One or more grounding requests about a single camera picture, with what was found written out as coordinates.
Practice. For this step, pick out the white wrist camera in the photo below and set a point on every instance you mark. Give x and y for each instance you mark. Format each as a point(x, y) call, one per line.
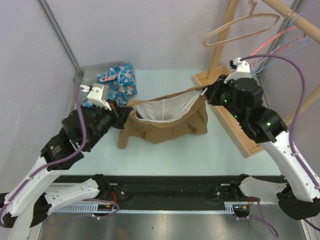
point(97, 95)
point(241, 70)

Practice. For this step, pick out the blue floral garment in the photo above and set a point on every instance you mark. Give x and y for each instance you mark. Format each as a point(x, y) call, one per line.
point(121, 81)

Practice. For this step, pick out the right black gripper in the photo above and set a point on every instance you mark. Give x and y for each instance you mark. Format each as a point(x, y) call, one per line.
point(212, 91)

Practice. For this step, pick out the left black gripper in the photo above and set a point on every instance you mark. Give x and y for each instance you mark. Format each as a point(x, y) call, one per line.
point(121, 113)

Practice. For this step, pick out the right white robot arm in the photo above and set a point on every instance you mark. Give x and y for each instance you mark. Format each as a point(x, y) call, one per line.
point(298, 197)

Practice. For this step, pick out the pink plastic hanger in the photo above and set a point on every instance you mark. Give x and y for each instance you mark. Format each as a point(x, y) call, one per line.
point(289, 38)

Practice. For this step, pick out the wooden clothes rack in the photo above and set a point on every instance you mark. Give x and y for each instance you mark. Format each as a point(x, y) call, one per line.
point(245, 145)

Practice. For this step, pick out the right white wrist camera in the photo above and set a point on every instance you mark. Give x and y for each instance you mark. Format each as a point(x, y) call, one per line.
point(241, 70)

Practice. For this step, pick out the grey plastic bin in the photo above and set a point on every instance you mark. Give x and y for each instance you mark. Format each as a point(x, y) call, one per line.
point(90, 73)

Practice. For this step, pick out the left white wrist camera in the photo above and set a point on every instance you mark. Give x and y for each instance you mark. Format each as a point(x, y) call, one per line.
point(97, 95)

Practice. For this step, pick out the beige wooden hanger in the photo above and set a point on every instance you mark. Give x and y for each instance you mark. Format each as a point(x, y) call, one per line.
point(237, 28)

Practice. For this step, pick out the light blue wire hanger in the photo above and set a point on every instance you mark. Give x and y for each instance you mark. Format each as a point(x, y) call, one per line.
point(262, 63)

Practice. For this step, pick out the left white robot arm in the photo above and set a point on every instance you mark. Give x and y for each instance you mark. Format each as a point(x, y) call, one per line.
point(80, 132)

